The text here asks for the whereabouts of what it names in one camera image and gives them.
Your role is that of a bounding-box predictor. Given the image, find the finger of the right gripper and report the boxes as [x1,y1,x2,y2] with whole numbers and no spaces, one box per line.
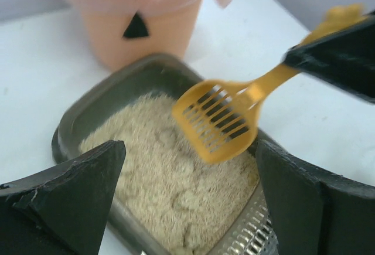
[283,11,374,104]

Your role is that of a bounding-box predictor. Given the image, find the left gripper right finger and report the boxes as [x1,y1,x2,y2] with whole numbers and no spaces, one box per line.
[256,141,374,254]

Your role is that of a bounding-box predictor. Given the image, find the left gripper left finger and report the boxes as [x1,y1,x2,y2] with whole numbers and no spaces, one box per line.
[1,141,126,254]

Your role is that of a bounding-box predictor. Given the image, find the grey plastic litter box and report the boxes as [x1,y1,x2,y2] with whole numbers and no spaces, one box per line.
[52,54,278,254]

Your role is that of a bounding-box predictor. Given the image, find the yellow litter scoop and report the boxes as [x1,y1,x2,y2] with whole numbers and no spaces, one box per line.
[172,4,367,164]

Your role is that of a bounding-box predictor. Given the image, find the orange trash bin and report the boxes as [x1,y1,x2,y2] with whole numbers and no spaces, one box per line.
[80,0,202,71]

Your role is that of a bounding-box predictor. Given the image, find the beige cat litter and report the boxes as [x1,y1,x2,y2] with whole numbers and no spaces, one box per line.
[80,94,258,254]

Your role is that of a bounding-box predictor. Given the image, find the black triangle sticker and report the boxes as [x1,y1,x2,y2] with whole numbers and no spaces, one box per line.
[122,12,149,39]

